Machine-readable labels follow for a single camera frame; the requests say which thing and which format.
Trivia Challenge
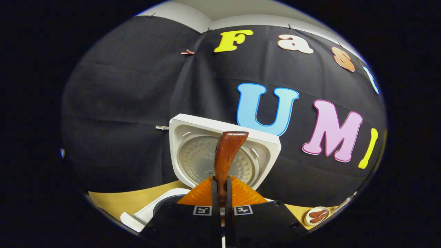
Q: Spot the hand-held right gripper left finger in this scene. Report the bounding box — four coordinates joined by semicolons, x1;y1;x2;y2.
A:
140;176;221;248

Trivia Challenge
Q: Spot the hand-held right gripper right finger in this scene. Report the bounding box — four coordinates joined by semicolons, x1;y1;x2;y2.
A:
226;175;309;248

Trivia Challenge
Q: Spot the white rice cooker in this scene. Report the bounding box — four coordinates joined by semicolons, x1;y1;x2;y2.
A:
120;114;281;233

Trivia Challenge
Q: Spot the brown wooden spoon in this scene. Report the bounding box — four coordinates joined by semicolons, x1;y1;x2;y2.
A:
214;131;249;226

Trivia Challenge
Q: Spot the white round plate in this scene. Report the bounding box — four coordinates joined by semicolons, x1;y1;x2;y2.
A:
304;206;330;227

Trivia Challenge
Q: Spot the black backdrop cloth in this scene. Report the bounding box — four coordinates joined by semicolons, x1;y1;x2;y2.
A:
61;15;387;207

